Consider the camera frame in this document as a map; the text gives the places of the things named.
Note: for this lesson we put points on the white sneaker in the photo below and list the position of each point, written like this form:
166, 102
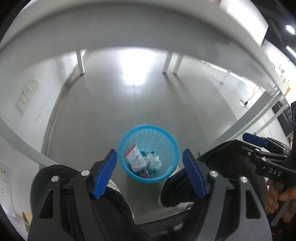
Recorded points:
177, 189

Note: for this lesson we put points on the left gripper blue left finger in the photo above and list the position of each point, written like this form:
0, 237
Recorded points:
104, 175

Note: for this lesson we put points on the black office chair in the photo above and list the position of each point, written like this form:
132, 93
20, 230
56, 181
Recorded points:
285, 118

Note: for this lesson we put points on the person's black trouser legs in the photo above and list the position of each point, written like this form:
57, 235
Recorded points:
226, 194

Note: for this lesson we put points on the blue plastic waste basket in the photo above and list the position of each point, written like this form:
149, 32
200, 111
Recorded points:
148, 139

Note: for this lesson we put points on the white red-edged zip bag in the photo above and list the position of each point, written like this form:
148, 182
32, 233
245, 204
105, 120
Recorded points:
135, 159

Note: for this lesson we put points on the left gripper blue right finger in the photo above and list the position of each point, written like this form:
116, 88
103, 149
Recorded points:
196, 179

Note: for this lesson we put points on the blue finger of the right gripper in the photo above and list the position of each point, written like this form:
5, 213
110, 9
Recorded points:
248, 150
254, 140

